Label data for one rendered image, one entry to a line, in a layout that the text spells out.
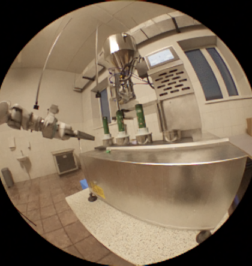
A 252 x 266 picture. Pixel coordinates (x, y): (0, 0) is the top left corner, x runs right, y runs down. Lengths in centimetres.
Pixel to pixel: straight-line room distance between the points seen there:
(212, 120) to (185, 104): 152
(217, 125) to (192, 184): 175
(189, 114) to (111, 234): 53
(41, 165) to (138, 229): 371
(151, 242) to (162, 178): 24
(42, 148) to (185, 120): 381
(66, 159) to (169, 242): 313
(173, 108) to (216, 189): 31
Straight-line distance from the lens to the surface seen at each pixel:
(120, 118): 41
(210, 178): 19
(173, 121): 38
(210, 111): 187
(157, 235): 37
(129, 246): 36
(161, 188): 21
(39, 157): 381
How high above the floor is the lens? 109
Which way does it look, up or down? 1 degrees down
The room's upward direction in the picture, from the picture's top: 9 degrees counter-clockwise
